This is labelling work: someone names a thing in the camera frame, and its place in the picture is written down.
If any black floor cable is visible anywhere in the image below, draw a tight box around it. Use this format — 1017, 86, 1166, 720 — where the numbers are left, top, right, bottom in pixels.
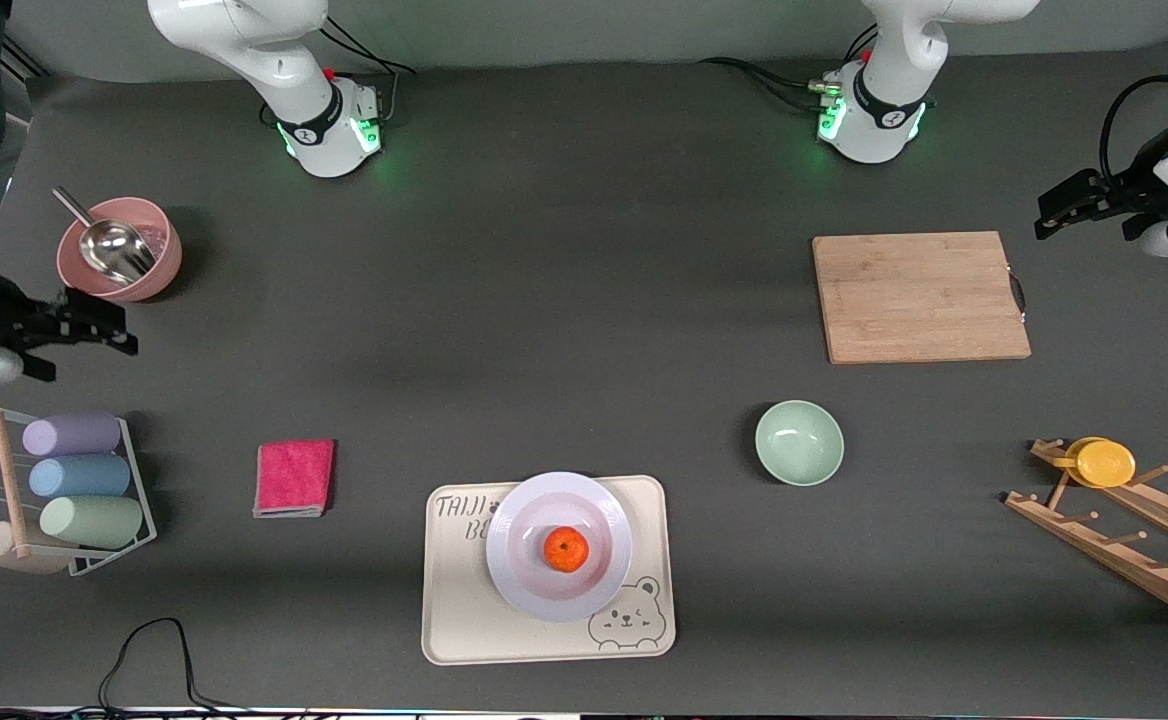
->
94, 617, 245, 716

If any pink folded cloth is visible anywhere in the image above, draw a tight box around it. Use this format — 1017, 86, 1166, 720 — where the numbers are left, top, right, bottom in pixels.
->
252, 439, 336, 519

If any grey metal frame rail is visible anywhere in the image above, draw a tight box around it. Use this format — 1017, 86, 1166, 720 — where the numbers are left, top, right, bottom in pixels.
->
0, 35, 50, 81

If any metal scoop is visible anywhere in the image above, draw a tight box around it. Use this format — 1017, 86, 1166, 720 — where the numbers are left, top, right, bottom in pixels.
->
52, 186, 158, 284

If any yellow cup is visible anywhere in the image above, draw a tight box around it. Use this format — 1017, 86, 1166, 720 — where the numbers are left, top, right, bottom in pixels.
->
1052, 437, 1137, 489

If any purple cup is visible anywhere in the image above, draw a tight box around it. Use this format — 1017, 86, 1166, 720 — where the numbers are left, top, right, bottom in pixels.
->
22, 413, 123, 458

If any pink bowl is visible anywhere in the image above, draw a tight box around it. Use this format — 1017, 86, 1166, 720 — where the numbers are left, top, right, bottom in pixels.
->
56, 197, 184, 303

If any pale green bowl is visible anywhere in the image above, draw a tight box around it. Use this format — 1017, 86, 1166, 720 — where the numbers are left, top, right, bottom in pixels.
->
754, 400, 845, 488

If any green cup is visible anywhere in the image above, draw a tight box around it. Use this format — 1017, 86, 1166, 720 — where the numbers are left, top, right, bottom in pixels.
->
39, 495, 144, 549

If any wooden cutting board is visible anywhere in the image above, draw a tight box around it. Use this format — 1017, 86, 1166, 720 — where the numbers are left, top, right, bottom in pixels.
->
812, 231, 1033, 365

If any wooden peg drying rack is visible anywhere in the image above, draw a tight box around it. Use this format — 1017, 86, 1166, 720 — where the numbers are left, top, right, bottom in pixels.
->
1004, 437, 1168, 630

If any orange fruit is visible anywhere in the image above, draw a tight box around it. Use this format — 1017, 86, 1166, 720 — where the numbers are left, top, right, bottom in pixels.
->
544, 527, 591, 574

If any white wire cup rack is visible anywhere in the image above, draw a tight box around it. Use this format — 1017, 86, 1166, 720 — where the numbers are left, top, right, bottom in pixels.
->
0, 402, 158, 578

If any cream bear print tray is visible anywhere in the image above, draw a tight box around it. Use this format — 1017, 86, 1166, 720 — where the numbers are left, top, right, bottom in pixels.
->
421, 475, 677, 666

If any blue cup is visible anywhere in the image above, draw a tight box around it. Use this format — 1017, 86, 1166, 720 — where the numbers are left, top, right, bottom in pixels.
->
28, 455, 132, 499

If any white round plate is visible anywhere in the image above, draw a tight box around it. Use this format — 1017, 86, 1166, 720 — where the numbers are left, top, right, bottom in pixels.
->
485, 471, 635, 623

